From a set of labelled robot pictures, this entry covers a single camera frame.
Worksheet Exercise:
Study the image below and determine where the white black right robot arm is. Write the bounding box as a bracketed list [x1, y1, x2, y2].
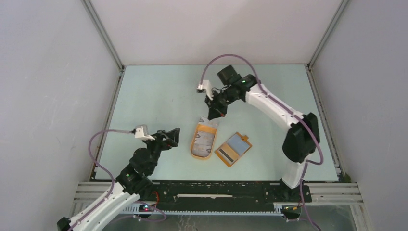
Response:
[196, 65, 322, 201]

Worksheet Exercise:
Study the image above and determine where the beige oval plastic tray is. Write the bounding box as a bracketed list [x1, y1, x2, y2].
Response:
[190, 122, 219, 160]

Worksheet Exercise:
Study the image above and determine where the gold card with black stripe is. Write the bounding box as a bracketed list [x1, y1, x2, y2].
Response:
[216, 143, 240, 165]

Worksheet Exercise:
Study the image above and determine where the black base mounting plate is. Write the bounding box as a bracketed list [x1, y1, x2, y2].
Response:
[141, 180, 312, 211]

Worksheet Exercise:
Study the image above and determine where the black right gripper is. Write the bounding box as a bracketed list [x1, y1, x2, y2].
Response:
[205, 87, 239, 120]

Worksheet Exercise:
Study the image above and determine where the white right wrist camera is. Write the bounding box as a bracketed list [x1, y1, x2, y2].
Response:
[196, 80, 213, 101]

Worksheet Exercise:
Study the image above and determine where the silver patterned card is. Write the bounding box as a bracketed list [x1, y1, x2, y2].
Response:
[198, 116, 219, 128]

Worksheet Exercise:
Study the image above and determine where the orange leather card holder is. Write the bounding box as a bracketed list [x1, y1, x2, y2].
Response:
[215, 132, 252, 167]

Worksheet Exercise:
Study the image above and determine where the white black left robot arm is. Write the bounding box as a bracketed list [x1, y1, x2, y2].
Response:
[57, 125, 180, 231]

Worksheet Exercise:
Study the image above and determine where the white slotted cable duct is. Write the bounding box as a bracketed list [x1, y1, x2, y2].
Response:
[119, 204, 283, 216]

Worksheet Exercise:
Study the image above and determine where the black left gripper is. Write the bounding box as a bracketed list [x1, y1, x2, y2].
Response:
[143, 128, 179, 174]

